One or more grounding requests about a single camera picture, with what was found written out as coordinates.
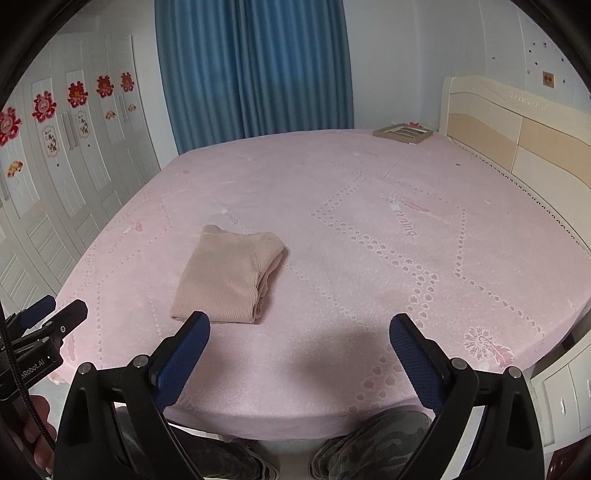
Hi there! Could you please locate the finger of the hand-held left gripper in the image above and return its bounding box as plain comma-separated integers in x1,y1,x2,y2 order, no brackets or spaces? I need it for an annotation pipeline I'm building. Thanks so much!
28,300,88,346
6,295,56,331

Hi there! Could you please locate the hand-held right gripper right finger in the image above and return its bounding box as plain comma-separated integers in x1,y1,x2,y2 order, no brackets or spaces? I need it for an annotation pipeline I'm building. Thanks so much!
389,313,548,480

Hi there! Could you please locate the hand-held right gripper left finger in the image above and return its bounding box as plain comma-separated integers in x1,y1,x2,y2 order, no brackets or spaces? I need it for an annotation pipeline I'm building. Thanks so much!
54,311,212,480

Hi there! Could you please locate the beige knit sweater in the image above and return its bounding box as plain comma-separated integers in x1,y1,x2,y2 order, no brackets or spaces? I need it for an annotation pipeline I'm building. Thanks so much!
169,224,284,325

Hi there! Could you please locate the person's left hand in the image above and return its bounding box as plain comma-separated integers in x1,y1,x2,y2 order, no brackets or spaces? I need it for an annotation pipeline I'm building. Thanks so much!
13,395,58,475

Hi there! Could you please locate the person's right leg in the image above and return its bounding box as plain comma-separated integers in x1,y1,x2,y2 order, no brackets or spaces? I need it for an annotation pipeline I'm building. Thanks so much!
309,408,435,480

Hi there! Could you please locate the person's leg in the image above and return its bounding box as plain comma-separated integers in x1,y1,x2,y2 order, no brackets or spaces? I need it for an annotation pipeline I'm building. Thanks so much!
309,408,435,480
175,429,280,480

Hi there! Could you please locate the person's left leg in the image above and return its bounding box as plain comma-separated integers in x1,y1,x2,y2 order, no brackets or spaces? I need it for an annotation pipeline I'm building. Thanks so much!
175,429,280,480

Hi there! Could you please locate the white wardrobe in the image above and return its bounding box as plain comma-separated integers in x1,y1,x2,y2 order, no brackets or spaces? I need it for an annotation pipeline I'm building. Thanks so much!
0,32,162,319

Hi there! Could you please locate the white nightstand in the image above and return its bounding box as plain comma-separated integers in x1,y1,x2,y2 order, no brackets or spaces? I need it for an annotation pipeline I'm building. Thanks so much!
529,318,591,467

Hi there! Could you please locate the bed with pink bedspread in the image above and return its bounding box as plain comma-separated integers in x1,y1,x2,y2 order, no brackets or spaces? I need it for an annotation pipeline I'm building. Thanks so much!
46,129,591,441

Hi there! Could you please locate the cream wooden headboard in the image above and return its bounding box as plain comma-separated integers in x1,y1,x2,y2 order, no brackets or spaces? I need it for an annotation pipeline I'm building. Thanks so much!
438,75,591,254

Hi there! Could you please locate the blue curtain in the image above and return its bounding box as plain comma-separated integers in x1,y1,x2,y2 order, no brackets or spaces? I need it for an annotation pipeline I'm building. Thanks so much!
154,0,355,155

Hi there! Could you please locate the black cable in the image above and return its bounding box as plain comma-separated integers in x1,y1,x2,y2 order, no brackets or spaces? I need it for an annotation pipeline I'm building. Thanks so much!
0,318,51,476

